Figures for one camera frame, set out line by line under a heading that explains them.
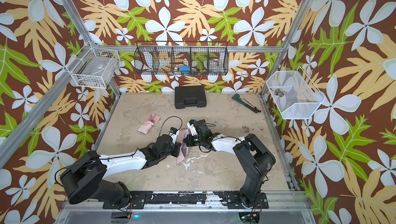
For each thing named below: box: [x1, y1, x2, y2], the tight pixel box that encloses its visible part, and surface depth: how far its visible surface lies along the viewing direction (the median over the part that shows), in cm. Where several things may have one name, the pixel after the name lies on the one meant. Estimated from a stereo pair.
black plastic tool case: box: [174, 85, 207, 109], surface depth 117 cm
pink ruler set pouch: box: [176, 128, 190, 165], surface depth 88 cm
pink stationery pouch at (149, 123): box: [137, 113, 162, 135], surface depth 103 cm
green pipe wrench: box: [231, 93, 259, 114], surface depth 117 cm
